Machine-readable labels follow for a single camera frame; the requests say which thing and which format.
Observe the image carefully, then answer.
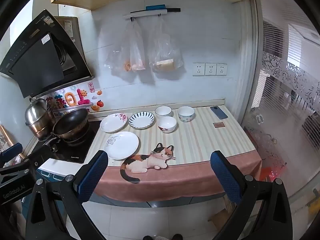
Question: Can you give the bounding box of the pink floral white bowl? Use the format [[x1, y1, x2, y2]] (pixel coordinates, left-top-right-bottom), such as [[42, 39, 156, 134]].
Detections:
[[157, 116, 177, 133]]

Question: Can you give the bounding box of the blue striped white plate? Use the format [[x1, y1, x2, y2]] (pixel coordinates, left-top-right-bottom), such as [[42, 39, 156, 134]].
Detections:
[[128, 111, 155, 130]]

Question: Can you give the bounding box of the black handled knife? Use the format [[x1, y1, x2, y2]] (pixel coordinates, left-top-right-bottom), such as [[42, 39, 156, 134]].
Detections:
[[130, 8, 181, 14]]

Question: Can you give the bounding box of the blue smartphone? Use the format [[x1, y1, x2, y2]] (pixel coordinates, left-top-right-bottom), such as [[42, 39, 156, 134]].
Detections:
[[210, 106, 228, 120]]

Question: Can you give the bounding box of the white wall hook rack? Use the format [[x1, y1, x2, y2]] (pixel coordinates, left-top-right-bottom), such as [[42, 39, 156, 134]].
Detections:
[[123, 9, 168, 20]]

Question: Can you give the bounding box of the dark rimmed white bowl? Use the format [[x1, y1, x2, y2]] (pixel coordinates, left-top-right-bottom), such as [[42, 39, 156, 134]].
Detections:
[[154, 106, 172, 118]]

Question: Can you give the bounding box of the striped cat print tablecloth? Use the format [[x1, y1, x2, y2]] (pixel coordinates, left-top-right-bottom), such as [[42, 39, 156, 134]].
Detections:
[[85, 105, 263, 203]]

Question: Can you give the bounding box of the stainless steel pot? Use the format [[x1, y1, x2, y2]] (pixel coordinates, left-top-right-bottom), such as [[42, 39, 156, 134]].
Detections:
[[24, 98, 54, 139]]

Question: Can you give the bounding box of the cardboard box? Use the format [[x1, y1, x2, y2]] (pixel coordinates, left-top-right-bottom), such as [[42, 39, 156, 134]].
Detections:
[[208, 209, 232, 228]]

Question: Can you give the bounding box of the patterned glass sliding door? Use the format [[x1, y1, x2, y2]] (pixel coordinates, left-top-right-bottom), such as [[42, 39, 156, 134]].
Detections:
[[240, 0, 320, 230]]

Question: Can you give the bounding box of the pink floral white plate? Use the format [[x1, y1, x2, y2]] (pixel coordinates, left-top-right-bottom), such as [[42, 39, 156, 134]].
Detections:
[[100, 113, 127, 133]]

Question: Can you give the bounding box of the black induction cooktop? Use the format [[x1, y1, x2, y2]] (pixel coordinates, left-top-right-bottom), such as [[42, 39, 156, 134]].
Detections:
[[37, 120, 102, 164]]

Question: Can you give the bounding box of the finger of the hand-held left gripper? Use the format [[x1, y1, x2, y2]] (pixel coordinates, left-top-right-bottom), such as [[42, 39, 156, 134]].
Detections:
[[0, 145, 53, 184], [0, 142, 23, 168]]

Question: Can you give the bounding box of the dark steel wok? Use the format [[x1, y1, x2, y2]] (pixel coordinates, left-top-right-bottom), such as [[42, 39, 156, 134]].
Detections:
[[44, 108, 90, 153]]

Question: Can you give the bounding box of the grey floral white plate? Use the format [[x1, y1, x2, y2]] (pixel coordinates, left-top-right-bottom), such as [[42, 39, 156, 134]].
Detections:
[[104, 131, 139, 160]]

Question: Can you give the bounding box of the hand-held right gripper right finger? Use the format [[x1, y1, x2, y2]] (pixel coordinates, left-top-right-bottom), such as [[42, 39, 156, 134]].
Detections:
[[210, 150, 293, 240]]

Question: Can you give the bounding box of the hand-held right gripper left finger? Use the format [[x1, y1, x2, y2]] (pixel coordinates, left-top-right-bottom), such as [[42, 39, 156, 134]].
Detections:
[[25, 150, 109, 240]]

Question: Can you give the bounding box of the clear plastic bag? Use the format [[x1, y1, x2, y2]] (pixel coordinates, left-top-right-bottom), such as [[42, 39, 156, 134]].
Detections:
[[129, 19, 146, 72], [105, 20, 133, 77], [147, 16, 184, 73]]

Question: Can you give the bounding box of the black range hood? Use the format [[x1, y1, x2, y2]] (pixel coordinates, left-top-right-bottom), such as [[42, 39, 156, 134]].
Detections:
[[0, 9, 95, 98]]

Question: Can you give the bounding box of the blue patterned white bowl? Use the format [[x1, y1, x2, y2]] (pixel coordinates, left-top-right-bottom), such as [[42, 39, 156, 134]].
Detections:
[[177, 106, 195, 123]]

